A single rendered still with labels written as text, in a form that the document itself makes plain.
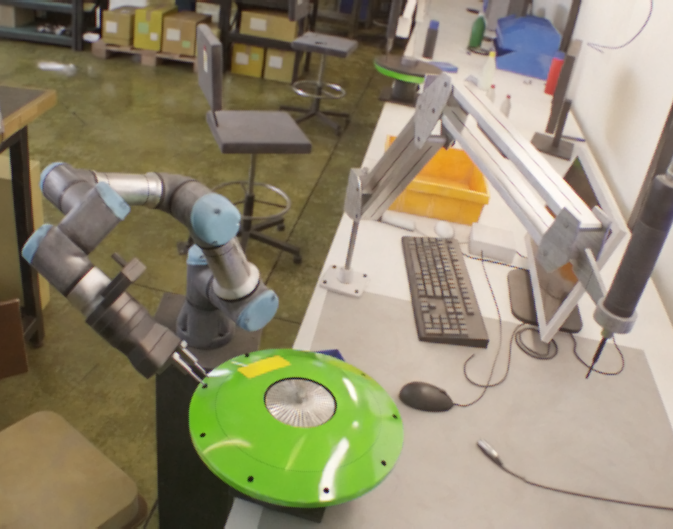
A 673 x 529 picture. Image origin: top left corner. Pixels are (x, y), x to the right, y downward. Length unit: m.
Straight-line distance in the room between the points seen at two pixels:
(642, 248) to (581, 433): 0.65
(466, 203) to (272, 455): 1.21
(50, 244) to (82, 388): 1.66
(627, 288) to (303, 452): 0.46
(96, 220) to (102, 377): 1.70
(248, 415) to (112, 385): 1.70
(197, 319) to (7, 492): 0.54
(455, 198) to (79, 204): 1.21
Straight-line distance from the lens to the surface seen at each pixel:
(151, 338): 0.98
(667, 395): 1.59
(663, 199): 0.75
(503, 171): 1.00
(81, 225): 0.98
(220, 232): 1.10
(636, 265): 0.78
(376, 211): 1.40
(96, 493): 1.45
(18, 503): 1.46
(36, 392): 2.61
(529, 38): 4.11
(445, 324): 1.46
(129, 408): 2.51
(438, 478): 1.16
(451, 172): 2.25
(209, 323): 1.40
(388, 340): 1.41
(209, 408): 0.96
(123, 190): 1.11
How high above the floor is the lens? 1.74
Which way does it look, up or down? 32 degrees down
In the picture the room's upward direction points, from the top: 10 degrees clockwise
